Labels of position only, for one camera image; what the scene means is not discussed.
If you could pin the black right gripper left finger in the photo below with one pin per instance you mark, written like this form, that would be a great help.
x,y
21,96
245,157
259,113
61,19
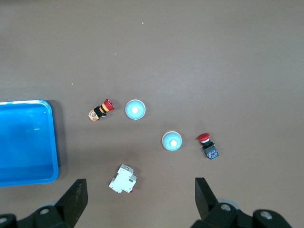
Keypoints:
x,y
69,209

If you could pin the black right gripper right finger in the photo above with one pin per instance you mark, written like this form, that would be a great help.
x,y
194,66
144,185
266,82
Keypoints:
x,y
209,211

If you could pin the light blue call bell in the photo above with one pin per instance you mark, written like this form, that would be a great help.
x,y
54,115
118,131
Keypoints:
x,y
135,109
172,141

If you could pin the white circuit breaker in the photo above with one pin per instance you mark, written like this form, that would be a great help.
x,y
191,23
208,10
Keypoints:
x,y
123,179

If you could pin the red mushroom pushbutton black base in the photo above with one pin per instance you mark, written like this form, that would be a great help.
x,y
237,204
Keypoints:
x,y
209,147

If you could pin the blue plastic tray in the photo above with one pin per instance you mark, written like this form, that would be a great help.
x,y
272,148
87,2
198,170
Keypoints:
x,y
26,142

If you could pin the red yellow emergency stop button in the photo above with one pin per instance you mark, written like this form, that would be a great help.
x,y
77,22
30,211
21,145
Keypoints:
x,y
101,110

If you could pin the brown table cover sheet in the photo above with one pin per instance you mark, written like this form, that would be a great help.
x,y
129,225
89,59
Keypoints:
x,y
166,59

